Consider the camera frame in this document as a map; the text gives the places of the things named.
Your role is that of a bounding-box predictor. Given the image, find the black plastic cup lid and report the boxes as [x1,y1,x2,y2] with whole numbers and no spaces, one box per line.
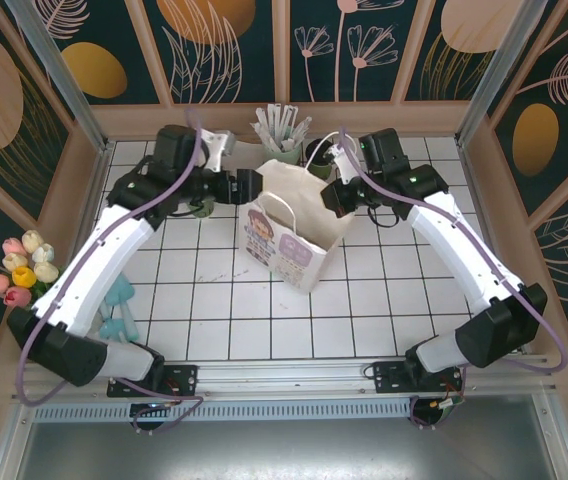
[304,139,334,164]

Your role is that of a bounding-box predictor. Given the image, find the white cartoon print paper bag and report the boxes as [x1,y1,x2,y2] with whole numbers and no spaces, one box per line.
[237,130,356,296]

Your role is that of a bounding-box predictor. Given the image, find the paper straw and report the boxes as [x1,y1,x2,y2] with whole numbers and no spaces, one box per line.
[249,122,277,153]
[283,104,299,148]
[255,106,280,150]
[276,103,289,146]
[287,116,314,151]
[266,103,283,148]

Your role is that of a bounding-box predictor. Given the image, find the teal toy garden fork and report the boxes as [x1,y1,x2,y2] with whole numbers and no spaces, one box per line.
[98,304,125,342]

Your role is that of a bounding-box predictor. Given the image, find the green tulip leaves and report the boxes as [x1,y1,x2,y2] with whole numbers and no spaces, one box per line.
[27,269,61,309]

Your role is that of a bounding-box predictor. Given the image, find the yellow tulip flower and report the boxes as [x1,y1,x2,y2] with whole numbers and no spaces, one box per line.
[11,266,35,289]

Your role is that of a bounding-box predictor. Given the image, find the cream tulip flower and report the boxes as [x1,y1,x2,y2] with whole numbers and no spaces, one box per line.
[2,252,29,274]

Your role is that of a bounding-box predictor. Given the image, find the red pink tulip flower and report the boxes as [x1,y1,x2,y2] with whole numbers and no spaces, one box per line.
[2,285,33,307]

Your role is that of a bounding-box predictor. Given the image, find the grey metal sheet panel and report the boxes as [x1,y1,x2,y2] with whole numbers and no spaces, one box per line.
[0,394,568,480]

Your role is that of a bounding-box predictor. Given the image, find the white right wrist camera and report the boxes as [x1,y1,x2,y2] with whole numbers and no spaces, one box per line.
[325,142,361,185]

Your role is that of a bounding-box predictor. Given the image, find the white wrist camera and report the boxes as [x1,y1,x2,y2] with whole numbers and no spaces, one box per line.
[200,128,238,172]
[325,142,361,185]

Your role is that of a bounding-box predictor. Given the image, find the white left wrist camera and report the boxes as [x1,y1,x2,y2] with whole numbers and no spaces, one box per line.
[200,128,238,172]

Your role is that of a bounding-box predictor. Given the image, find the aluminium frame post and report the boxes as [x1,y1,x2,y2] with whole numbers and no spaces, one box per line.
[456,0,560,146]
[3,0,113,151]

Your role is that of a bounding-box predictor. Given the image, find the aluminium front rail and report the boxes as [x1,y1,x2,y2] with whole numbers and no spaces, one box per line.
[11,353,560,407]

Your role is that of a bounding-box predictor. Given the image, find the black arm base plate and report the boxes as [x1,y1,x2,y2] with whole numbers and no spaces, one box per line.
[107,363,199,399]
[372,359,465,396]

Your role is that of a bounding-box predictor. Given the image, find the grey slotted cable duct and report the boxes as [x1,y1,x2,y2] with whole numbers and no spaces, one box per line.
[28,402,415,424]

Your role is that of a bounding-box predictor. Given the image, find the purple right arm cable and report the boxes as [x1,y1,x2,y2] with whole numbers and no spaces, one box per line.
[336,127,568,431]

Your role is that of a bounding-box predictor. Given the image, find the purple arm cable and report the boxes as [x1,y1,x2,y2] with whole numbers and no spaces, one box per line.
[16,107,210,435]
[336,127,568,431]

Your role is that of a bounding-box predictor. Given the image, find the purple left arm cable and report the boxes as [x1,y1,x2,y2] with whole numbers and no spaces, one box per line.
[16,107,210,435]

